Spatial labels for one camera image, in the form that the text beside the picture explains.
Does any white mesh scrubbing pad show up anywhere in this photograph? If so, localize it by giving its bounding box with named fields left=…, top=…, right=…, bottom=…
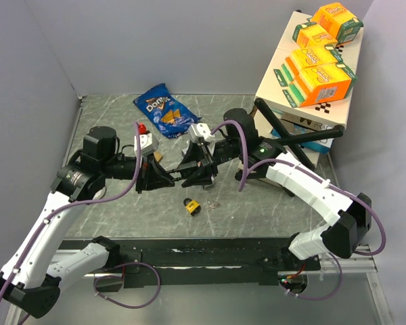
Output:
left=93, top=187, right=107, bottom=200

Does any black padlock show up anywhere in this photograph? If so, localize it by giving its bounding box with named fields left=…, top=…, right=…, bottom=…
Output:
left=167, top=161, right=198, bottom=181

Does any orange sponge pack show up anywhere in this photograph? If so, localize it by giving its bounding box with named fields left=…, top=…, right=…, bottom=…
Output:
left=292, top=22, right=338, bottom=49
left=282, top=63, right=357, bottom=108
left=310, top=2, right=363, bottom=44

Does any white shelf with black frame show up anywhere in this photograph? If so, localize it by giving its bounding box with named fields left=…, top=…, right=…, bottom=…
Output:
left=235, top=9, right=363, bottom=197

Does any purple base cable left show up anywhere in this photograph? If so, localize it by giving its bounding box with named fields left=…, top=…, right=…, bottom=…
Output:
left=93, top=262, right=162, bottom=309

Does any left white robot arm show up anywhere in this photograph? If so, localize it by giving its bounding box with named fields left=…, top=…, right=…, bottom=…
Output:
left=0, top=124, right=165, bottom=318

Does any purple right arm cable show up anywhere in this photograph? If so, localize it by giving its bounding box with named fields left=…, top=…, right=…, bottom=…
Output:
left=211, top=120, right=386, bottom=257

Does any orange sponge pack top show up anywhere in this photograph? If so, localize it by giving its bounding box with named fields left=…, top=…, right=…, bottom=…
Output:
left=310, top=2, right=363, bottom=44

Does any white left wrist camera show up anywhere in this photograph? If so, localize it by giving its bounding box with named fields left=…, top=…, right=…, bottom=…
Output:
left=133, top=123, right=159, bottom=156

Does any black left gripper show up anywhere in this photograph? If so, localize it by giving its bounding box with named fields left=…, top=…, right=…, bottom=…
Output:
left=101, top=150, right=175, bottom=193

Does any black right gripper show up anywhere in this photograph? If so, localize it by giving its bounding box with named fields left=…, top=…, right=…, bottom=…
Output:
left=175, top=137, right=243, bottom=190

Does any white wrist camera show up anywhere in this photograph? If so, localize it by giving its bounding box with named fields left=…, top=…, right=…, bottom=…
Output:
left=187, top=123, right=215, bottom=144
left=133, top=123, right=159, bottom=156

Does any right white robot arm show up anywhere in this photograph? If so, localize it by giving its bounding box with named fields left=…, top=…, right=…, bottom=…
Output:
left=181, top=108, right=373, bottom=270

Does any yellow padlock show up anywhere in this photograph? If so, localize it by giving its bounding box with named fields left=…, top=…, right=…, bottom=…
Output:
left=183, top=198, right=201, bottom=216

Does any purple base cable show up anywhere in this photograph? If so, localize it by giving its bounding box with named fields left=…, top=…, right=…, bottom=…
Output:
left=93, top=262, right=162, bottom=309
left=284, top=253, right=342, bottom=301

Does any blue Doritos chip bag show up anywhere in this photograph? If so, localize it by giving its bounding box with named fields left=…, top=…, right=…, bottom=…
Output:
left=133, top=83, right=201, bottom=139

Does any blue box under shelf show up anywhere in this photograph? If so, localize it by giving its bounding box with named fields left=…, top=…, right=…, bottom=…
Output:
left=289, top=129, right=343, bottom=154

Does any orange sponge pack front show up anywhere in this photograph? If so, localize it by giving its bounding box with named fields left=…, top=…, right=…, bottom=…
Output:
left=282, top=63, right=357, bottom=108

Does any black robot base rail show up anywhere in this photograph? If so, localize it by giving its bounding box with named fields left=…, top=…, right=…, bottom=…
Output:
left=53, top=236, right=322, bottom=288

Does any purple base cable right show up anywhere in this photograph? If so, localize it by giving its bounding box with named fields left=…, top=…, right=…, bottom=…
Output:
left=284, top=253, right=342, bottom=301

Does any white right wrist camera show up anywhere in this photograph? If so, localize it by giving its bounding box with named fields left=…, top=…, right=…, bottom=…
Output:
left=187, top=123, right=215, bottom=144

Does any brass padlock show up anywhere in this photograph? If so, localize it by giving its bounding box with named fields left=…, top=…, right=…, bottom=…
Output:
left=154, top=152, right=163, bottom=162

